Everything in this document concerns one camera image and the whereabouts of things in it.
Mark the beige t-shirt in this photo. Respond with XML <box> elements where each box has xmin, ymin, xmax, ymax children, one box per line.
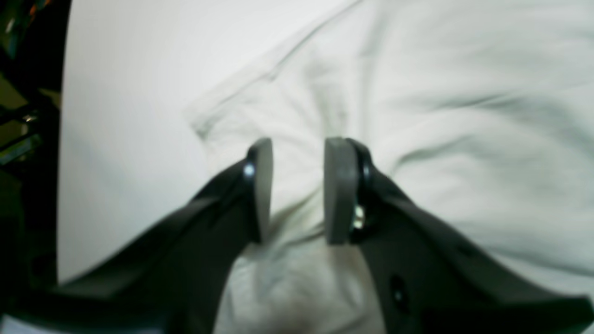
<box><xmin>185</xmin><ymin>0</ymin><xmax>594</xmax><ymax>334</ymax></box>

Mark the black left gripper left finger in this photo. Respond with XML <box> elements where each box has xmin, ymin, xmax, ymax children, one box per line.
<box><xmin>1</xmin><ymin>138</ymin><xmax>273</xmax><ymax>334</ymax></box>

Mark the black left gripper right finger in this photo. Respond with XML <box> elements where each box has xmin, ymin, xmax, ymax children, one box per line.
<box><xmin>324</xmin><ymin>137</ymin><xmax>593</xmax><ymax>334</ymax></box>

